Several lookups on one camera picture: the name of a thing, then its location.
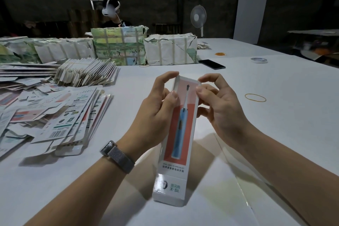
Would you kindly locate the person's right forearm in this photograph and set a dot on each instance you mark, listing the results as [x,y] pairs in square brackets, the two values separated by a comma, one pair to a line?
[291,178]

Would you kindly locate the fanned stack of white cartons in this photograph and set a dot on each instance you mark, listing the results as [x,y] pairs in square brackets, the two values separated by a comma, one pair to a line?
[86,72]

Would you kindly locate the person's left forearm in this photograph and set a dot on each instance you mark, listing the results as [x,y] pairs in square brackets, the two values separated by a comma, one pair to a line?
[71,196]

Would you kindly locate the white standing fan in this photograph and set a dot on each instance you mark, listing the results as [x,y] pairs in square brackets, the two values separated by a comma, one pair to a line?
[198,15]

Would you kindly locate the toothbrush carton box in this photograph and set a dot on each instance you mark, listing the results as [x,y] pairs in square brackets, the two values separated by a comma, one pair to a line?
[177,143]

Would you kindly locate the thin tan rubber band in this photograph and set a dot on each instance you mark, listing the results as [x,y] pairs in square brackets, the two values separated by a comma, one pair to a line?
[246,97]

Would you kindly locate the row of white wrapped bundles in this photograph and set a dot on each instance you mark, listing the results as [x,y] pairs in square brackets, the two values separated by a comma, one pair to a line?
[46,51]

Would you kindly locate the white head-mounted camera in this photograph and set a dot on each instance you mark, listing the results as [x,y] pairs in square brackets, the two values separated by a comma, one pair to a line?
[110,8]

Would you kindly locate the stack of brown cartons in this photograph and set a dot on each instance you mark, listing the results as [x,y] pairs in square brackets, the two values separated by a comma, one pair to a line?
[82,22]

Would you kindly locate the grey band wristwatch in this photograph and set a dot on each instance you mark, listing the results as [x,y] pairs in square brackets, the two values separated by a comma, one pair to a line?
[117,157]

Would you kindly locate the cluttered side table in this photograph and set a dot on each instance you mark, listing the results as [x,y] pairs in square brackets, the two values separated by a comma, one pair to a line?
[315,46]

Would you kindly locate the white board panel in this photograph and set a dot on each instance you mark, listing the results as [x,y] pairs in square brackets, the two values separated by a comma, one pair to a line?
[251,10]

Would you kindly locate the small white paper stack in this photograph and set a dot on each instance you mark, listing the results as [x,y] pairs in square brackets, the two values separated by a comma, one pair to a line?
[203,46]

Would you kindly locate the person's left hand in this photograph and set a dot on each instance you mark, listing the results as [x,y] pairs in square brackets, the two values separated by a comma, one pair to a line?
[153,120]

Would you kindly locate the person's right hand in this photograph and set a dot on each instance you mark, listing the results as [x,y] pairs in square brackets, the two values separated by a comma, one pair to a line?
[225,114]

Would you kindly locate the white tape roll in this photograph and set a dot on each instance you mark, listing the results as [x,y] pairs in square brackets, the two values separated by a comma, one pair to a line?
[252,60]

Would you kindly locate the pile of cartons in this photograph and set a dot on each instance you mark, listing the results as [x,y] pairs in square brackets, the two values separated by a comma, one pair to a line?
[47,112]

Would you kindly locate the dark wooden chair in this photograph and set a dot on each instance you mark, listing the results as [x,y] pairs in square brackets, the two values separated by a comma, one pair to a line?
[167,28]

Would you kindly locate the black smartphone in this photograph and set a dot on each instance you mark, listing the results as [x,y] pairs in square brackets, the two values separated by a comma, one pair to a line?
[212,64]

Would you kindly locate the small orange tape roll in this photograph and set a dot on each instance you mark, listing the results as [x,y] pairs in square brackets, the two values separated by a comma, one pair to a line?
[220,53]

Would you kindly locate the green printed wrapped bundle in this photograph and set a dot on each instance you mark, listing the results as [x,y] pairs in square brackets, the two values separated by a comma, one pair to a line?
[119,46]

